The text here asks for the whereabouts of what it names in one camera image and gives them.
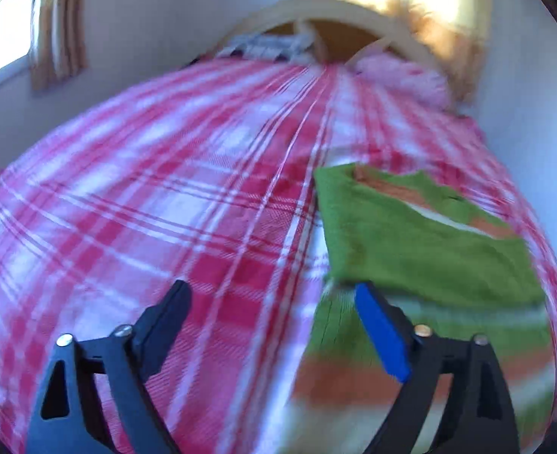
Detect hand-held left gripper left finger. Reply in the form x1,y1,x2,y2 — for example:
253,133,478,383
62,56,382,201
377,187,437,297
25,279,193,454

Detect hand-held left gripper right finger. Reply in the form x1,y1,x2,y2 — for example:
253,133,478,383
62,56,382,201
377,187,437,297
353,282,521,454

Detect green knitted striped sweater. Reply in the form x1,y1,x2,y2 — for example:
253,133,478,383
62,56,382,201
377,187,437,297
283,163,557,454

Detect red plaid bed sheet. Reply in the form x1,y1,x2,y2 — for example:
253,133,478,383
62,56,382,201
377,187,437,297
0,57,557,454

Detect pink pillow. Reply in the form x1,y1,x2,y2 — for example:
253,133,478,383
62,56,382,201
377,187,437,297
353,52,452,110

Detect grey patterned pillow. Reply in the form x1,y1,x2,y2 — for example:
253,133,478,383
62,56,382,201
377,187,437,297
216,32,315,64

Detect beige floral curtain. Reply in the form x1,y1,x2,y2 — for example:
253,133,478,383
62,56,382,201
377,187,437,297
296,0,493,105
29,0,91,92

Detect cream and brown headboard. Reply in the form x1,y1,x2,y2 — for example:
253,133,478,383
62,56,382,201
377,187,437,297
211,0,450,82

